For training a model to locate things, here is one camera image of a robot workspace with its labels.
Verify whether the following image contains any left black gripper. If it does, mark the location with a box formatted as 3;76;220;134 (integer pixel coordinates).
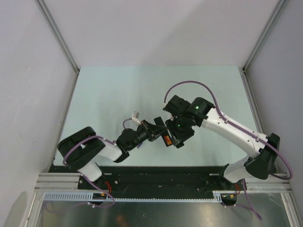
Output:
127;119;168;151

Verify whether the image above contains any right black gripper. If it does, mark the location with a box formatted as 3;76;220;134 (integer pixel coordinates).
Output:
165;115;195;146

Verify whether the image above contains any black remote control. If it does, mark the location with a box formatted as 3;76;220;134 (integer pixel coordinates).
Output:
154;117;173;147

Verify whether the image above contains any orange battery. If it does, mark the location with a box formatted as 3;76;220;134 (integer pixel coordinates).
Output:
165;136;172;146

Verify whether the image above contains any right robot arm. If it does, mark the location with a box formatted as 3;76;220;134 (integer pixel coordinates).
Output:
163;95;280;190

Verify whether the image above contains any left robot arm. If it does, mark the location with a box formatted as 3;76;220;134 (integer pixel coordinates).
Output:
57;120;168;189

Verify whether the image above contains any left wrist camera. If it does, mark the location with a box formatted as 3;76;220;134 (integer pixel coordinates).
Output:
131;111;140;124

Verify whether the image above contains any grey cable duct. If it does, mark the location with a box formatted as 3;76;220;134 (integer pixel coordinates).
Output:
44;191;224;203

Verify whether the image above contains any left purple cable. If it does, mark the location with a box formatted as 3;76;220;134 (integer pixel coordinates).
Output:
45;117;135;213

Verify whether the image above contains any purple cable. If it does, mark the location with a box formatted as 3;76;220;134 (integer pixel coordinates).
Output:
45;117;135;213
163;80;294;220

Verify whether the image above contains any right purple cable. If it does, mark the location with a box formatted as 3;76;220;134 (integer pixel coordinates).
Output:
163;80;294;220

